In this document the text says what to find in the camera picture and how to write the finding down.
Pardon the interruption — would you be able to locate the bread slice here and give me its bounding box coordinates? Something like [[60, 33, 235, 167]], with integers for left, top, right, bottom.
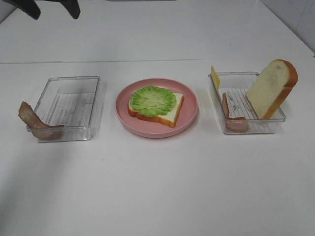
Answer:
[[127, 92, 184, 128], [246, 59, 298, 119]]

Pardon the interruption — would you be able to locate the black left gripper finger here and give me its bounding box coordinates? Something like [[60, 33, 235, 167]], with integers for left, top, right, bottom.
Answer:
[[60, 0, 81, 19], [3, 0, 40, 20]]

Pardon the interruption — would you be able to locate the right clear plastic tray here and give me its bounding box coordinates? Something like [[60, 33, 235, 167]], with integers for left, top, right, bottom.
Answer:
[[208, 72, 286, 135]]

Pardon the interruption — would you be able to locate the clear plastic tray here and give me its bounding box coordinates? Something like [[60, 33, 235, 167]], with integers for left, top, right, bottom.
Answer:
[[208, 72, 286, 135], [27, 76, 104, 143]]

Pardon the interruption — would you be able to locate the green lettuce leaf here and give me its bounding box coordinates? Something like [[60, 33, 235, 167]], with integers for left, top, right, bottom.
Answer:
[[129, 86, 177, 117]]

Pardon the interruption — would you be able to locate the brown bacon strip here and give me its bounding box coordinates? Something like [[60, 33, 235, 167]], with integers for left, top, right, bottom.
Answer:
[[18, 101, 64, 141]]

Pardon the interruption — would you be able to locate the yellow cheese slice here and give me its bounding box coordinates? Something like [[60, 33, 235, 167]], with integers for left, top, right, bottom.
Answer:
[[210, 65, 222, 101]]

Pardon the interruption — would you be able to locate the pink bacon strip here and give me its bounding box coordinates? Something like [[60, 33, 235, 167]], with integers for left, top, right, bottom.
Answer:
[[222, 93, 249, 133]]

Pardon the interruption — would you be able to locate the pink round plate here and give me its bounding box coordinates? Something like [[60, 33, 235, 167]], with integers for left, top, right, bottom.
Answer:
[[116, 78, 198, 138]]

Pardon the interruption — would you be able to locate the left clear plastic tray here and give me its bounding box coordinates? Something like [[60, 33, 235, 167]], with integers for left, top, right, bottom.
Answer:
[[27, 76, 104, 143]]

